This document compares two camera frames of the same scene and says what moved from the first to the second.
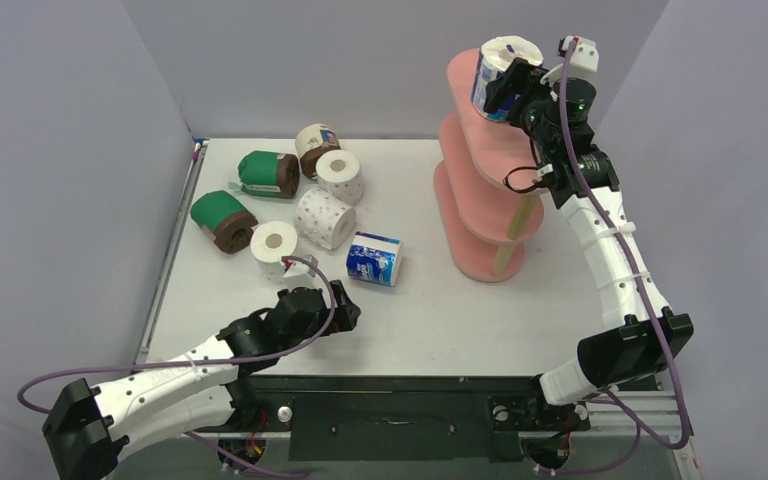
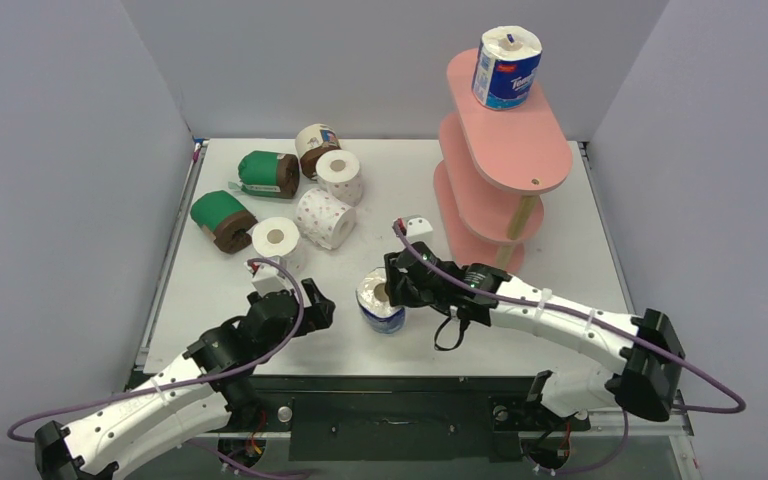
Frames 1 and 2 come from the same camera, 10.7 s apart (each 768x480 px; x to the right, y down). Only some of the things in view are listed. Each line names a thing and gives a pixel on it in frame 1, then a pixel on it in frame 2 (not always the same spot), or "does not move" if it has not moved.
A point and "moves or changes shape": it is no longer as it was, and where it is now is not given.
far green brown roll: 268,173 does not move
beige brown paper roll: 312,141 does not move
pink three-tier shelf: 483,225 does not move
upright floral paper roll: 338,173 does not move
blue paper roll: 495,56 moves or changes shape
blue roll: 375,259 → 374,304
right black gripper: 516,93 → 399,281
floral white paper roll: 324,217 does not move
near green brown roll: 224,220 does not move
